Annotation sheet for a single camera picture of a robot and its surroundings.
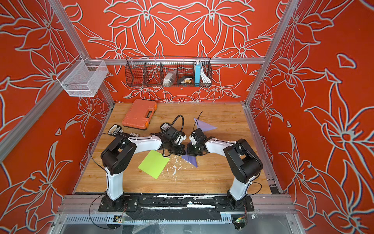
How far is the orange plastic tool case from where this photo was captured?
40.3 inches

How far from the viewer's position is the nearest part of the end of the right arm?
28.0 inches

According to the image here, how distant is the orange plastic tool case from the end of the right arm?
1.22 feet
